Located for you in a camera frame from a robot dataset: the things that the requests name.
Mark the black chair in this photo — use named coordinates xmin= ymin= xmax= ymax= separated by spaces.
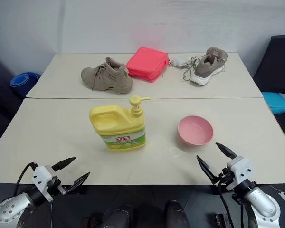
xmin=252 ymin=35 xmax=285 ymax=95

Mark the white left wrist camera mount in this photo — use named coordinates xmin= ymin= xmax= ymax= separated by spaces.
xmin=32 ymin=165 xmax=57 ymax=203

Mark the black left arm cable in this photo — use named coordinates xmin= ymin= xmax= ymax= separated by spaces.
xmin=13 ymin=161 xmax=38 ymax=198

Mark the pink folded fabric pouch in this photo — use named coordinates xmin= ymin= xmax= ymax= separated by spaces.
xmin=125 ymin=47 xmax=171 ymax=84

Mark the blue rolled mat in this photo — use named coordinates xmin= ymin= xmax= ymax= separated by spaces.
xmin=9 ymin=72 xmax=40 ymax=96

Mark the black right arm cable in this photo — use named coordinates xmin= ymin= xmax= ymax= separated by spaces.
xmin=217 ymin=181 xmax=235 ymax=228

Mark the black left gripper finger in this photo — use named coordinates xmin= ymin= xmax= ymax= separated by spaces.
xmin=66 ymin=171 xmax=91 ymax=193
xmin=50 ymin=156 xmax=77 ymax=172

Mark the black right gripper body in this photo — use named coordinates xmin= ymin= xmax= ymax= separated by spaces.
xmin=212 ymin=167 xmax=236 ymax=191

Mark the cyan box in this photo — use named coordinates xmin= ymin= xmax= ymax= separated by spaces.
xmin=261 ymin=92 xmax=285 ymax=115

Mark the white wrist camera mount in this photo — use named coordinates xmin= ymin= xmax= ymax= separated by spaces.
xmin=32 ymin=165 xmax=57 ymax=203
xmin=226 ymin=155 xmax=255 ymax=185

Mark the small white plug adapter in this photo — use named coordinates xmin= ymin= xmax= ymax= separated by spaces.
xmin=171 ymin=57 xmax=184 ymax=67

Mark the dark rounded shape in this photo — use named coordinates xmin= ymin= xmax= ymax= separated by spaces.
xmin=108 ymin=205 xmax=136 ymax=228
xmin=164 ymin=199 xmax=191 ymax=228

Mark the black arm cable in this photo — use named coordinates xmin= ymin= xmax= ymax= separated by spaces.
xmin=217 ymin=181 xmax=235 ymax=228
xmin=13 ymin=161 xmax=38 ymax=198

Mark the yellow detergent pump bottle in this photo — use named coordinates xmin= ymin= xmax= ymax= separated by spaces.
xmin=89 ymin=95 xmax=151 ymax=153

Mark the tan suede sneaker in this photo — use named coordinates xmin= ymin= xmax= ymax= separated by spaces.
xmin=81 ymin=57 xmax=134 ymax=95

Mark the tan sneaker with white sole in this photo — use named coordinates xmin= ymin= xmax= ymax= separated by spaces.
xmin=182 ymin=46 xmax=228 ymax=87

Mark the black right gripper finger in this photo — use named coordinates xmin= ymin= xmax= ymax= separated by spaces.
xmin=196 ymin=155 xmax=220 ymax=185
xmin=215 ymin=142 xmax=238 ymax=161

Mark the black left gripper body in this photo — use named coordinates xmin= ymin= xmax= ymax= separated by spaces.
xmin=47 ymin=174 xmax=69 ymax=197

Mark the pink bowl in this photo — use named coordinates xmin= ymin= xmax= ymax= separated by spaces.
xmin=177 ymin=115 xmax=215 ymax=147

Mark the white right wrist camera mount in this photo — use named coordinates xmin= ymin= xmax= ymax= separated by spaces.
xmin=226 ymin=155 xmax=255 ymax=185

